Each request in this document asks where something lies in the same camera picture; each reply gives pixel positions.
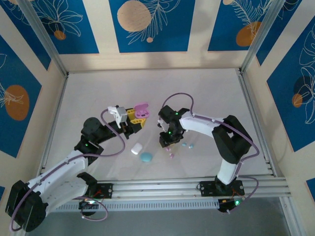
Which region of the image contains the pink earbud charging case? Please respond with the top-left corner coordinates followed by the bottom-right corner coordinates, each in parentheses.
top-left (134, 102), bottom-right (151, 119)

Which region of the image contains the white earbud charging case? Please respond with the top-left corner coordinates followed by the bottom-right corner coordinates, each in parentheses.
top-left (130, 142), bottom-right (144, 155)

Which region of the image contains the blue earbud charging case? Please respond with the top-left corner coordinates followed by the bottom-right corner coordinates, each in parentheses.
top-left (139, 151), bottom-right (153, 163)

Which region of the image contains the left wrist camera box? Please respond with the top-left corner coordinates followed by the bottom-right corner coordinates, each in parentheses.
top-left (107, 105), bottom-right (129, 129)

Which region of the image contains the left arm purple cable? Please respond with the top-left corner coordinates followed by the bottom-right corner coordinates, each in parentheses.
top-left (9, 108), bottom-right (126, 233)

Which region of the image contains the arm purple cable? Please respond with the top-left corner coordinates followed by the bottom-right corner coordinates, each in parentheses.
top-left (9, 108), bottom-right (126, 233)
top-left (162, 92), bottom-right (260, 200)

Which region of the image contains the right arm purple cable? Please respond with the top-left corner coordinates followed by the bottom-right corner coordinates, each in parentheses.
top-left (162, 92), bottom-right (260, 200)

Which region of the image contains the aluminium table side rail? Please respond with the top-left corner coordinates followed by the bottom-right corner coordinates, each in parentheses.
top-left (35, 73), bottom-right (69, 184)
top-left (236, 68), bottom-right (278, 177)

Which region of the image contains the aluminium mounting rail frame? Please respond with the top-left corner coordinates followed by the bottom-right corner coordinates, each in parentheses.
top-left (21, 175), bottom-right (288, 204)

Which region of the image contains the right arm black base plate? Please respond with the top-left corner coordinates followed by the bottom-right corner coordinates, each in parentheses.
top-left (198, 180), bottom-right (246, 197)

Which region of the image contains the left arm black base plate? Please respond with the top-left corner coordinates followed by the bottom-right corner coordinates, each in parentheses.
top-left (83, 183), bottom-right (114, 200)

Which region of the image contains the grey slotted cable duct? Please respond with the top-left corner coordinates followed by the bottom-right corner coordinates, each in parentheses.
top-left (53, 199), bottom-right (220, 212)

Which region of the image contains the aluminium corner post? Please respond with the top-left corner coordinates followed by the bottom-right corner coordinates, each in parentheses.
top-left (240, 0), bottom-right (288, 73)
top-left (18, 0), bottom-right (68, 77)

